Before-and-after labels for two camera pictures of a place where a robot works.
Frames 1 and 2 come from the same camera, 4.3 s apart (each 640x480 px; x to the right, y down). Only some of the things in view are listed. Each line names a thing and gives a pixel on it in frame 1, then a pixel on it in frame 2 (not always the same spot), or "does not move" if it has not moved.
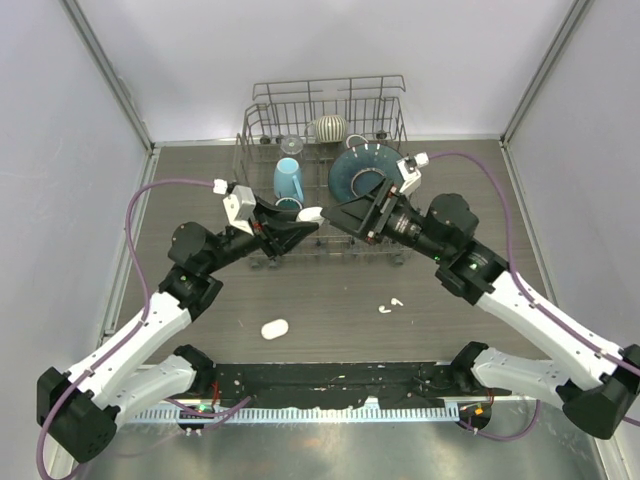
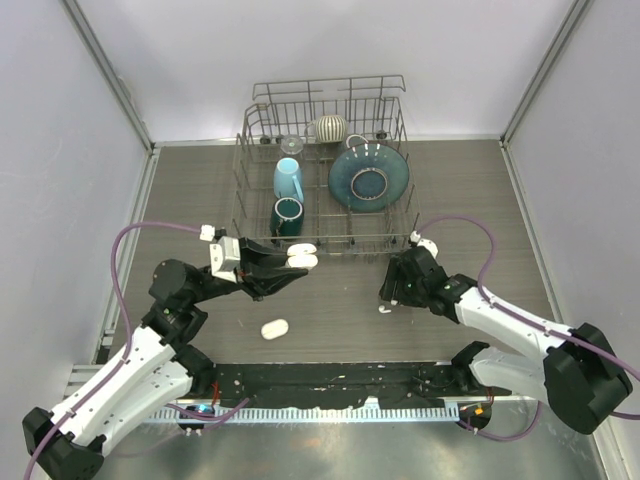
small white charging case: [311, 214] -> [302, 255]
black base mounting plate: [320, 385] does not move
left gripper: [282, 238] -> [262, 269]
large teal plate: [356, 169] does not move
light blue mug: [287, 179] does not move
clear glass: [291, 146] does not move
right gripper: [351, 214] -> [397, 272]
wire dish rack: [313, 142] does not move
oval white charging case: [274, 329] does not move
